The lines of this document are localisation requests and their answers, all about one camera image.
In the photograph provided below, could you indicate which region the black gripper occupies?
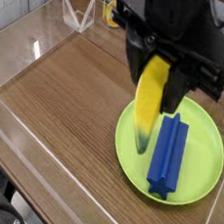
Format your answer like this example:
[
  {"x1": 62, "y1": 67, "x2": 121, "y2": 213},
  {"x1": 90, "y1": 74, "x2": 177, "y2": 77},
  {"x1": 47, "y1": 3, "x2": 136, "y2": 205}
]
[{"x1": 112, "y1": 0, "x2": 224, "y2": 113}]

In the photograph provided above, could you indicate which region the yellow toy banana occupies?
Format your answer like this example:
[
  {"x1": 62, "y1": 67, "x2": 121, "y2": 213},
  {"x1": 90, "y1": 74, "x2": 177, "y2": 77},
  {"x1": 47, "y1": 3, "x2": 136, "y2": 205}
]
[{"x1": 133, "y1": 55, "x2": 170, "y2": 154}]

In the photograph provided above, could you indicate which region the green round plate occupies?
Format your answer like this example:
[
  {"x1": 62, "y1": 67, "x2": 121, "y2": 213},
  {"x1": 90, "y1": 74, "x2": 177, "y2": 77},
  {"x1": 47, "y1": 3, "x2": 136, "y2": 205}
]
[{"x1": 114, "y1": 98, "x2": 224, "y2": 205}]

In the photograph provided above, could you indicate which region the yellow labelled tin can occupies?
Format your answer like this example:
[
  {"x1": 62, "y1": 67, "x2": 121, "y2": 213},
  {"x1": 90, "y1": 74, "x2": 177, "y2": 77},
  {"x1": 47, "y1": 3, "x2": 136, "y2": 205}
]
[{"x1": 103, "y1": 0, "x2": 119, "y2": 28}]

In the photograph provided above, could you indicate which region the blue star-shaped block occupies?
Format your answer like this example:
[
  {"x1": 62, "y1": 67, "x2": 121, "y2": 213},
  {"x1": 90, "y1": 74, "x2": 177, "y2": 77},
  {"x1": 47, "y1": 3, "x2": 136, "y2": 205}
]
[{"x1": 147, "y1": 112, "x2": 189, "y2": 200}]

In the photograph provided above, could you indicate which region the clear acrylic tray enclosure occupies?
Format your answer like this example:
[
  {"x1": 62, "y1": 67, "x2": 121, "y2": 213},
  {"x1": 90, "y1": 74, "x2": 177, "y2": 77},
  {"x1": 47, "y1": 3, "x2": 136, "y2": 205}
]
[{"x1": 0, "y1": 0, "x2": 224, "y2": 224}]

